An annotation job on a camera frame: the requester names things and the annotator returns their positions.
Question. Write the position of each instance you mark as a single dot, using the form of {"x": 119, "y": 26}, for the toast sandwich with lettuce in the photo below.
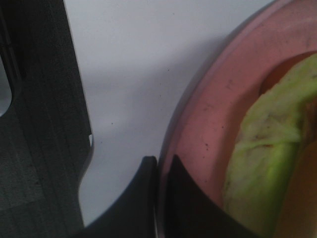
{"x": 274, "y": 131}

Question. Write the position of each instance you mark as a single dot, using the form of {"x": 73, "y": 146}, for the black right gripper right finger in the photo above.
{"x": 189, "y": 213}

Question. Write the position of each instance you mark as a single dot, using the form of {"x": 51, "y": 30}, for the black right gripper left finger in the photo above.
{"x": 132, "y": 215}

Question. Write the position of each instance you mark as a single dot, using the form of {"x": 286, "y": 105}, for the pink round plate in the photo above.
{"x": 204, "y": 129}

